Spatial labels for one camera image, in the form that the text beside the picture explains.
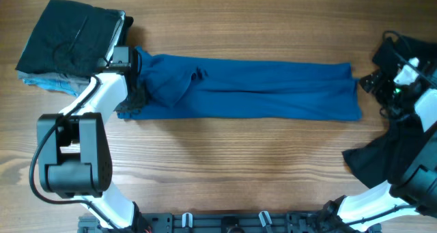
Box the folded grey garment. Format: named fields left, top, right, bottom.
left=18, top=71, right=93, bottom=94

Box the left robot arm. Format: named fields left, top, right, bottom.
left=29, top=46, right=152, bottom=232

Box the black polo shirt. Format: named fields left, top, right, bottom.
left=342, top=31, right=436, bottom=188

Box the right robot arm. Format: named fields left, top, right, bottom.
left=312, top=55, right=436, bottom=232

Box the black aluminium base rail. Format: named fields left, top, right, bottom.
left=77, top=210, right=382, bottom=233

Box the folded dark green garment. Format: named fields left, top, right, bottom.
left=16, top=0, right=133, bottom=77

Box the blue polo shirt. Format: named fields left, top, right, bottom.
left=117, top=46, right=361, bottom=121

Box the folded light blue garment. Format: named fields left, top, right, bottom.
left=17, top=70, right=83, bottom=98

